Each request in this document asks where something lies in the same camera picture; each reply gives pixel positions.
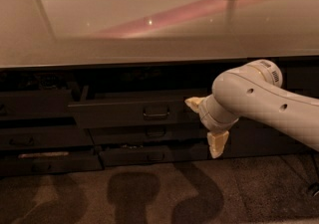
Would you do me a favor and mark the dark grey cabinet door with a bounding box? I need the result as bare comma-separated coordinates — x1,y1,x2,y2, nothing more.
222,118,310,158

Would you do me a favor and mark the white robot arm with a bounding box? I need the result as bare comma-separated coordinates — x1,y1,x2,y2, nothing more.
185,60,319,158

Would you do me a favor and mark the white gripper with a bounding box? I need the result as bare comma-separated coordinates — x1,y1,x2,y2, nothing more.
184,95,239,158

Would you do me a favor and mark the dark grey drawer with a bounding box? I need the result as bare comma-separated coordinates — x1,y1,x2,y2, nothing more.
0,125,93,150
68,89,207,128
0,90,73,120
99,143,208,166
0,153,103,177
89,123,206,144

